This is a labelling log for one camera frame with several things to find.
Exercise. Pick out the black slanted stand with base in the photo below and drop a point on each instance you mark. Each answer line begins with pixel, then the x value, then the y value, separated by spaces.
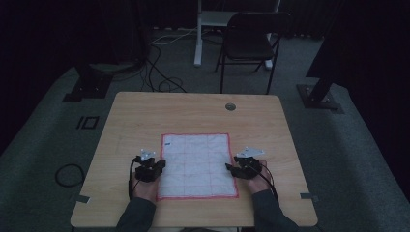
pixel 320 93

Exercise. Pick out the person's right hand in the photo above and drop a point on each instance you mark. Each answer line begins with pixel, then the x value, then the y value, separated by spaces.
pixel 257 183

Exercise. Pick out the white cloth with pink trim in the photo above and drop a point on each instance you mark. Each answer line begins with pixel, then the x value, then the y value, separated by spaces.
pixel 197 166

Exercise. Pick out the grey table grommet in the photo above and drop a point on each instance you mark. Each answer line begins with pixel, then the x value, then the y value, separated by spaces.
pixel 230 106

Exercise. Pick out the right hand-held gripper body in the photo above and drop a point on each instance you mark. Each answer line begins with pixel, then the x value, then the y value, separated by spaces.
pixel 249 166

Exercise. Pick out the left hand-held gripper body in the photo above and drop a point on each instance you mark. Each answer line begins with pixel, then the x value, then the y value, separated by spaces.
pixel 146 166

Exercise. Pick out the white desk frame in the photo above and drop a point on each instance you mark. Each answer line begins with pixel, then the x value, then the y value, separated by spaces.
pixel 199 32

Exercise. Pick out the grey tape strip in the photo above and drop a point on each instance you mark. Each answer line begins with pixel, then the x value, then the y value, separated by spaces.
pixel 308 196
pixel 83 199

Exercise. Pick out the person's left hand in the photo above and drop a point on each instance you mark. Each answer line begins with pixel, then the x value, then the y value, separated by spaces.
pixel 145 190

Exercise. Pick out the black folding chair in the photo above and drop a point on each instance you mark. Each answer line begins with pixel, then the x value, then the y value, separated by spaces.
pixel 249 42

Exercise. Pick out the black stand with flat base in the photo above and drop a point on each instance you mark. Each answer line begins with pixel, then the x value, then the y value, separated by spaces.
pixel 88 87

